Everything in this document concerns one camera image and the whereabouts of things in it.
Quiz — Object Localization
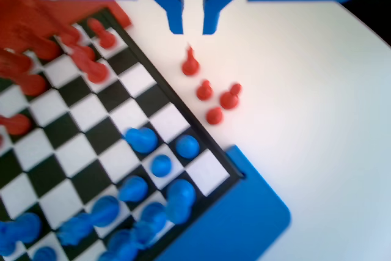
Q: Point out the blue chess queen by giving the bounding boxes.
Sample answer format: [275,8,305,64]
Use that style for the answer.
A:
[57,195,122,246]

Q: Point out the red chess pawn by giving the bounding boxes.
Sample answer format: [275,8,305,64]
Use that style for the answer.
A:
[195,79,214,101]
[70,43,96,62]
[0,114,32,136]
[206,106,224,126]
[87,18,119,50]

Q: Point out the red chess king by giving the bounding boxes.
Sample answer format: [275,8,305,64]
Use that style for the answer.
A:
[57,24,82,47]

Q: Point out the red chess rook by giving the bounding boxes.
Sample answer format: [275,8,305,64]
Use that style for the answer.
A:
[29,37,62,61]

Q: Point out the red chess bishop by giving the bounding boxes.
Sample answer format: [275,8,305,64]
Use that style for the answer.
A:
[79,57,110,84]

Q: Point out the red chess queen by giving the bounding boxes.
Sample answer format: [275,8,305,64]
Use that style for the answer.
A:
[0,50,34,78]

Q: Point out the blue chess bishop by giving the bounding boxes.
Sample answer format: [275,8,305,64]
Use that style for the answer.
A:
[123,127,159,155]

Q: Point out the black and white chessboard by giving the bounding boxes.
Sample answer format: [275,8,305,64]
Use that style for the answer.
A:
[0,7,245,261]

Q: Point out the blue chess pawn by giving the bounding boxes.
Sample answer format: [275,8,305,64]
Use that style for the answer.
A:
[32,246,59,261]
[151,154,174,178]
[175,134,201,160]
[118,175,150,203]

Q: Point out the blue chess rook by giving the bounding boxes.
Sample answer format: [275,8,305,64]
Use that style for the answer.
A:
[134,202,168,245]
[97,229,144,261]

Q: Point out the blue chess knight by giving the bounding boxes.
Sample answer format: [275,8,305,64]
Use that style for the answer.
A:
[0,211,43,257]

